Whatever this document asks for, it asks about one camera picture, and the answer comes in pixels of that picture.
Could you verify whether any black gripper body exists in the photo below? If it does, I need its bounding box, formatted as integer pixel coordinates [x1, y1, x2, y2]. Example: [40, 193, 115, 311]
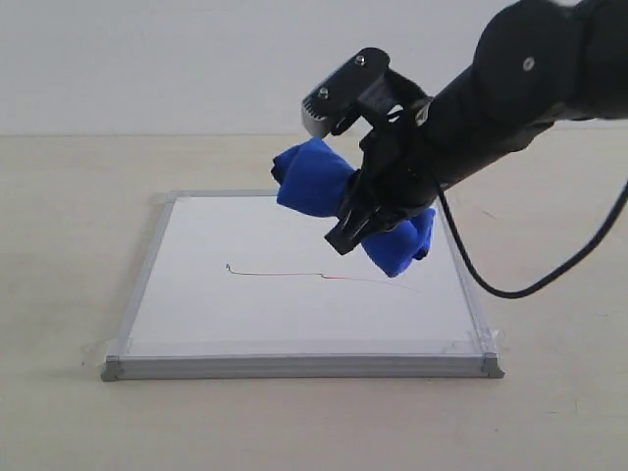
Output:
[344, 97, 436, 231]

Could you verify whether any blue microfiber cloth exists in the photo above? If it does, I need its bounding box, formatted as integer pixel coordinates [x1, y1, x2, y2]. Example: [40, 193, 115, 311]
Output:
[271, 137, 437, 278]

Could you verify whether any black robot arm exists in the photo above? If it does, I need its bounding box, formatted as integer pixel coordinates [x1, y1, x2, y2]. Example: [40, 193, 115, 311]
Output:
[327, 1, 627, 254]

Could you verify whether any white aluminium-framed whiteboard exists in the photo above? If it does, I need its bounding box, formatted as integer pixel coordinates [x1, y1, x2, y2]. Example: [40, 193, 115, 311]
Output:
[101, 190, 503, 382]

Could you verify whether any clear tape front-right corner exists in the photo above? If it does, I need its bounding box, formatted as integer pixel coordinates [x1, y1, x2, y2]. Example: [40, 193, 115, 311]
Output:
[441, 328, 503, 357]

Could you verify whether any clear tape front-left corner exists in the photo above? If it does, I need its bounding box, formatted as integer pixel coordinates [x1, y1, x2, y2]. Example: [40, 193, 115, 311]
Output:
[79, 338, 132, 369]

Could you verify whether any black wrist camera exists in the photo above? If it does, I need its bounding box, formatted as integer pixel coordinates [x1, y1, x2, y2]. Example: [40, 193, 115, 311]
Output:
[301, 47, 429, 138]

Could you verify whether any black cable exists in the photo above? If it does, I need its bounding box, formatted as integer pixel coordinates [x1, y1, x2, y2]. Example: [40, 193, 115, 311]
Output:
[434, 180, 628, 298]

